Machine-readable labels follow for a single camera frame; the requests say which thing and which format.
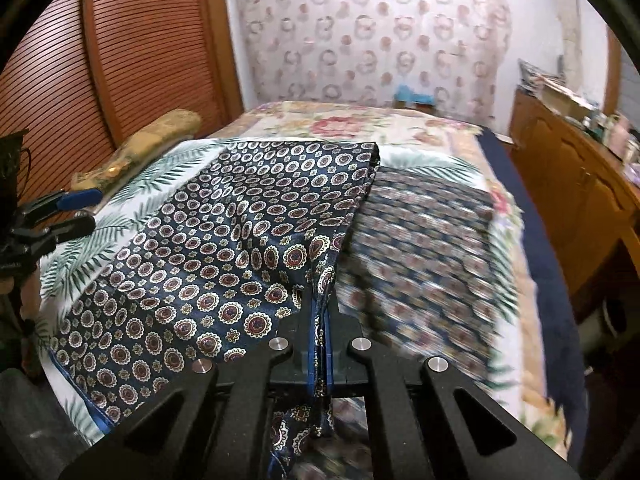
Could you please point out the cardboard box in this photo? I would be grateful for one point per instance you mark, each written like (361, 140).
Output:
(565, 102)

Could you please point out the wooden cabinet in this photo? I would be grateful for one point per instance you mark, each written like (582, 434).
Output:
(560, 160)

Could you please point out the wooden louvered wardrobe door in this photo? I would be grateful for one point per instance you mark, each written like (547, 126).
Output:
(125, 60)

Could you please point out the person's left hand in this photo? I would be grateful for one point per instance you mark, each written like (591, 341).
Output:
(29, 287)

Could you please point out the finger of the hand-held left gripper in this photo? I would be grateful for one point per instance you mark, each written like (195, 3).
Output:
(80, 199)
(75, 227)

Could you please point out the printed bag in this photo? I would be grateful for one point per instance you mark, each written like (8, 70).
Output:
(537, 75)

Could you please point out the navy blue bed cover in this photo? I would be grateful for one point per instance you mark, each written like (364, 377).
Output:
(545, 270)

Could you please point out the blue box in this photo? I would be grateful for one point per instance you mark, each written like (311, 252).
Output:
(412, 97)

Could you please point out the white wrapped pipe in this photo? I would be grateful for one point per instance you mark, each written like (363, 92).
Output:
(567, 25)

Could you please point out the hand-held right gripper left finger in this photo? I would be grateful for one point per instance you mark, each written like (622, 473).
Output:
(292, 360)

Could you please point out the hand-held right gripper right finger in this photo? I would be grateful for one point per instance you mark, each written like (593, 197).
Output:
(350, 365)

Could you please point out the floral bedsheet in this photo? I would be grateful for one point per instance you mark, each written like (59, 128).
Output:
(350, 125)

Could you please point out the pink bottle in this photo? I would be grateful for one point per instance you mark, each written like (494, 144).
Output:
(621, 135)

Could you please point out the blue medallion print pajama top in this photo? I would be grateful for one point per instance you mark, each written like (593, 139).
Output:
(200, 260)

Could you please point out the folded gold patterned blanket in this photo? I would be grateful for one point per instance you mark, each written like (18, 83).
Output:
(150, 140)

